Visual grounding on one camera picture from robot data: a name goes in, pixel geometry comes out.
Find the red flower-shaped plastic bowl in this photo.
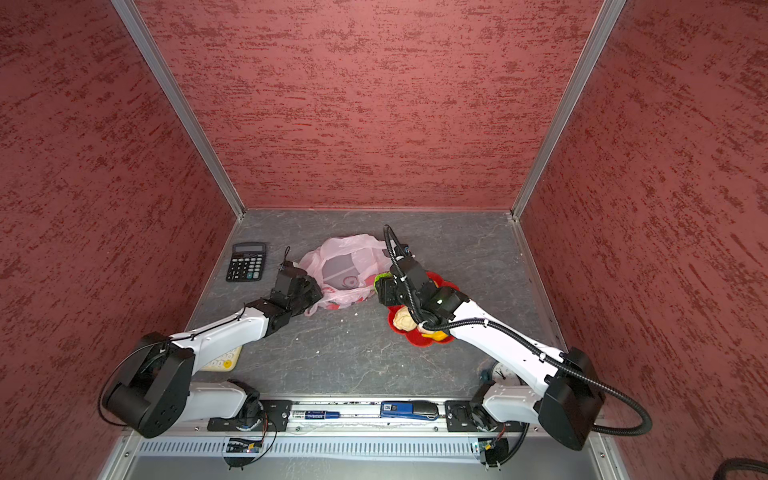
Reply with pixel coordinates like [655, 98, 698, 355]
[387, 305, 455, 348]

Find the pink plastic bag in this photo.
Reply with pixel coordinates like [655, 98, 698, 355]
[298, 234, 392, 316]

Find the fake yellow banana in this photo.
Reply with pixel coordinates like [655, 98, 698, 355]
[420, 330, 449, 342]

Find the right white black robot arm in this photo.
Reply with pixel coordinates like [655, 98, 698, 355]
[374, 258, 653, 450]

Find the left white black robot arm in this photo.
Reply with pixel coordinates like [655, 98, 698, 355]
[97, 261, 322, 439]

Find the black calculator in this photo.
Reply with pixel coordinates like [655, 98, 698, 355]
[225, 242, 267, 283]

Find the white analog clock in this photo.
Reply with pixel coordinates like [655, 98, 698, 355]
[491, 362, 522, 386]

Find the cream yellow calculator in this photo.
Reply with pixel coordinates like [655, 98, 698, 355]
[201, 346, 242, 373]

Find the blue black stapler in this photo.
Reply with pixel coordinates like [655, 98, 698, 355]
[380, 400, 440, 421]

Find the blue marker pen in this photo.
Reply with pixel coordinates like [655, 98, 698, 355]
[291, 410, 341, 420]

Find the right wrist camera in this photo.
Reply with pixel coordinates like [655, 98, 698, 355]
[386, 238, 413, 264]

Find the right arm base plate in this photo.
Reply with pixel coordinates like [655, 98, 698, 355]
[444, 400, 524, 433]

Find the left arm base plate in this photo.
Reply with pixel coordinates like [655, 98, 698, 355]
[206, 400, 293, 434]

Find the perforated metal front rail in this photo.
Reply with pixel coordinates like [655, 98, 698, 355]
[136, 436, 480, 463]

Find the left aluminium corner post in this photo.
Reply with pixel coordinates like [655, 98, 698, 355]
[111, 0, 247, 221]

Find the aluminium corner post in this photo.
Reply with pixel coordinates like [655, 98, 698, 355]
[111, 0, 247, 221]
[511, 0, 626, 222]

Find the black cable bottom right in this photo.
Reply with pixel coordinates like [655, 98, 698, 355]
[712, 457, 768, 480]

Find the right aluminium corner post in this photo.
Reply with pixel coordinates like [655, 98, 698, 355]
[511, 0, 626, 222]

